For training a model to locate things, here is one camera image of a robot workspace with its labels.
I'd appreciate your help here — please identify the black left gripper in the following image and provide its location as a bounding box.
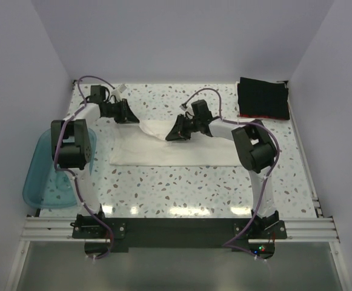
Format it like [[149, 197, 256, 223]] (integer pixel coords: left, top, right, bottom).
[[104, 98, 139, 124]]

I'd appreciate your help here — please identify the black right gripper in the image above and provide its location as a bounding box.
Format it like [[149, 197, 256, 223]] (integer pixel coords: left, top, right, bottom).
[[166, 114, 201, 142]]

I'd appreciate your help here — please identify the white t shirt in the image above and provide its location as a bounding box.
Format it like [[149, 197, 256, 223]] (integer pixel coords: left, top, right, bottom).
[[109, 120, 240, 167]]

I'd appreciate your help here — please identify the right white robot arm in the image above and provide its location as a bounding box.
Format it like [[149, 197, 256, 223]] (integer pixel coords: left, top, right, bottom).
[[165, 100, 279, 238]]

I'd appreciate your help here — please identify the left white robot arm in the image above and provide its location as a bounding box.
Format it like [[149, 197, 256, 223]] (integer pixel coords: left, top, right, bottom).
[[50, 84, 139, 238]]

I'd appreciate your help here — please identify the folded red t shirt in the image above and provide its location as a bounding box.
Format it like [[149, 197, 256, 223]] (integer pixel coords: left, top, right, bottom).
[[239, 102, 290, 120]]

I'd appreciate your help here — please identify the folded black t shirt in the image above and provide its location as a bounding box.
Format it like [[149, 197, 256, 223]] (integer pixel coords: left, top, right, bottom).
[[236, 77, 289, 107]]

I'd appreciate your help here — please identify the teal transparent plastic bin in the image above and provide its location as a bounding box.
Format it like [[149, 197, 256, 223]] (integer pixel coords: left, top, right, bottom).
[[22, 129, 96, 209]]

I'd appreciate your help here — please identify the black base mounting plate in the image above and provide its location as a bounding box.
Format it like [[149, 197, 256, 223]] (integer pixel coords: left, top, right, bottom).
[[70, 215, 288, 258]]

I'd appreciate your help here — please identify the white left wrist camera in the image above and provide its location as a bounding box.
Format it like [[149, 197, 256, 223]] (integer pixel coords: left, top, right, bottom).
[[111, 84, 127, 100]]

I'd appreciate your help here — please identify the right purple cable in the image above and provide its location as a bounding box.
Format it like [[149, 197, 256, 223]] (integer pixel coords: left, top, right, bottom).
[[184, 88, 282, 254]]

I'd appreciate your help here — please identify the aluminium frame rail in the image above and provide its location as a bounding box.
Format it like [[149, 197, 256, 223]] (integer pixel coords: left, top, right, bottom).
[[21, 217, 339, 243]]

